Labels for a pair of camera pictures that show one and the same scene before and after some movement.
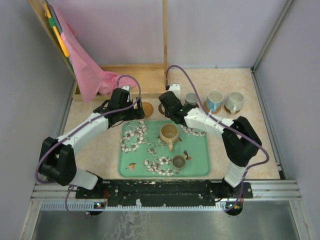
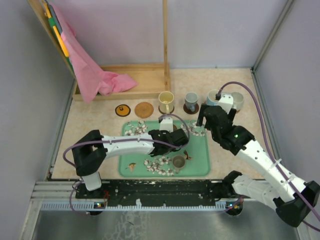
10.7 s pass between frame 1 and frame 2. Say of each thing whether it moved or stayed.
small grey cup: stayed
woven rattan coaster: stayed
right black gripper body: moved
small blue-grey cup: stayed
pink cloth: stayed
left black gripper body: moved
